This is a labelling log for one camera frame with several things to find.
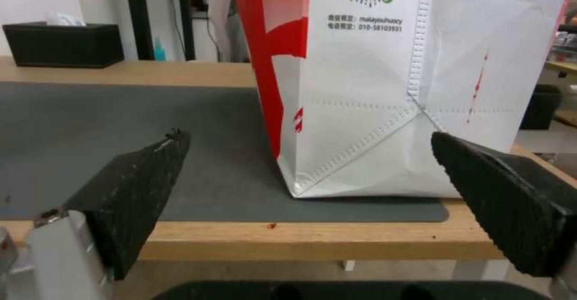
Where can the white red takeout bag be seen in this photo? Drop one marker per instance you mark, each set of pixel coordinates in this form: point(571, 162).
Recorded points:
point(383, 87)

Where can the black office chair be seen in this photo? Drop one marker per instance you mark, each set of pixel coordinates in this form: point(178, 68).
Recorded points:
point(543, 105)

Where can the dark grey desk mat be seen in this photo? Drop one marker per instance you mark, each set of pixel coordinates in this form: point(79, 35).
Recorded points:
point(148, 151)

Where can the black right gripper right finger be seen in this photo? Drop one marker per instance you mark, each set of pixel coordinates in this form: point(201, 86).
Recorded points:
point(509, 198)

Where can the black vertical post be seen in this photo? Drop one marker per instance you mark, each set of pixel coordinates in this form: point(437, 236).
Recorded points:
point(137, 17)

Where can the white tissue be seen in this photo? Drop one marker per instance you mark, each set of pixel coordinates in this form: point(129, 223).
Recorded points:
point(63, 18)

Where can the black tissue box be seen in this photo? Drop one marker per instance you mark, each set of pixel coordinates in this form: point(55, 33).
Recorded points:
point(63, 44)

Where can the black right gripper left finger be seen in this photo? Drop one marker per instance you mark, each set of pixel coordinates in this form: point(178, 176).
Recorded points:
point(130, 191)

